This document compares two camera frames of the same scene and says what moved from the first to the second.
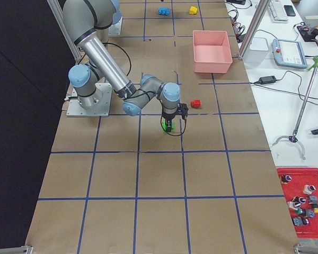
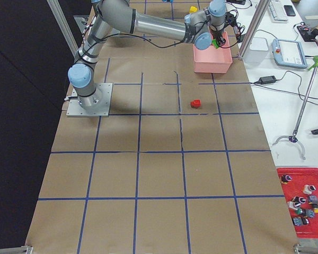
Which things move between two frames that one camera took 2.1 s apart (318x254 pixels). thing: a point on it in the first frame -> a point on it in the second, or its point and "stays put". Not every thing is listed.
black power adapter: [267, 79] stays put
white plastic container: [257, 51] stays put
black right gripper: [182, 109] -> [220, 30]
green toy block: [164, 124] -> [214, 43]
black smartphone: [289, 10] stays put
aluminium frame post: [262, 8] stays put
